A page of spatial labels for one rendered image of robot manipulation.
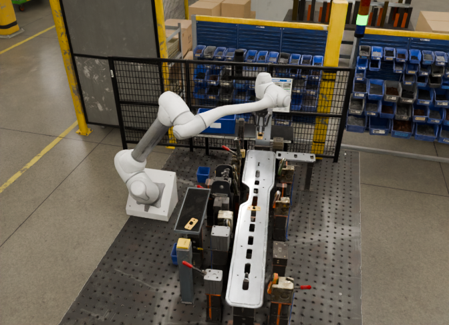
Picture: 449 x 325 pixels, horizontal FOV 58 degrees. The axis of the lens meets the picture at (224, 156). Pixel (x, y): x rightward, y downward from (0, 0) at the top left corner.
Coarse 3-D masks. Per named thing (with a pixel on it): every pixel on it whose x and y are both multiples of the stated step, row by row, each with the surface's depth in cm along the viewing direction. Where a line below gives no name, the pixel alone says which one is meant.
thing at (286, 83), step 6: (276, 78) 312; (282, 78) 311; (288, 78) 310; (276, 84) 315; (282, 84) 314; (288, 84) 313; (288, 90) 316; (276, 108) 326; (282, 108) 325; (288, 108) 325
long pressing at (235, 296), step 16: (256, 160) 298; (272, 160) 298; (272, 176) 282; (240, 208) 255; (240, 224) 243; (256, 224) 243; (240, 240) 233; (256, 240) 233; (240, 256) 223; (256, 256) 223; (240, 272) 214; (256, 272) 214; (240, 288) 205; (256, 288) 205; (240, 304) 198; (256, 304) 198
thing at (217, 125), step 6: (204, 108) 331; (234, 114) 331; (216, 120) 318; (222, 120) 317; (228, 120) 317; (234, 120) 316; (210, 126) 321; (216, 126) 321; (222, 126) 320; (228, 126) 320; (234, 126) 320; (216, 132) 324; (222, 132) 324; (228, 132) 323; (234, 132) 323
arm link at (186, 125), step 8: (184, 112) 239; (176, 120) 238; (184, 120) 237; (192, 120) 238; (200, 120) 239; (176, 128) 236; (184, 128) 236; (192, 128) 237; (200, 128) 240; (176, 136) 239; (184, 136) 238; (192, 136) 242
